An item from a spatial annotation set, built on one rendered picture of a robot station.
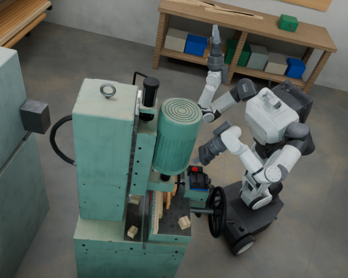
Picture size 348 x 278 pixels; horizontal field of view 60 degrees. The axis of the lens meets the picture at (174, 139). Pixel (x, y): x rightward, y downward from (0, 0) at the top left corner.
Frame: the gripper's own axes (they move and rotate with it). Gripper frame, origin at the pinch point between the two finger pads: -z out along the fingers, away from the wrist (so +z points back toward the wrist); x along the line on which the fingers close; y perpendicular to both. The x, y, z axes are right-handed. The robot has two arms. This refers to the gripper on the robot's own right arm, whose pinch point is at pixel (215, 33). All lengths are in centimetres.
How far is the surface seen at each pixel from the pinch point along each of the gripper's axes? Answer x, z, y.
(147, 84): 58, 0, 28
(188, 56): -240, 98, 20
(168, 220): 57, 75, 27
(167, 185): 49, 58, 27
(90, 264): 62, 104, 73
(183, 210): 50, 76, 20
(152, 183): 50, 56, 34
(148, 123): 53, 19, 31
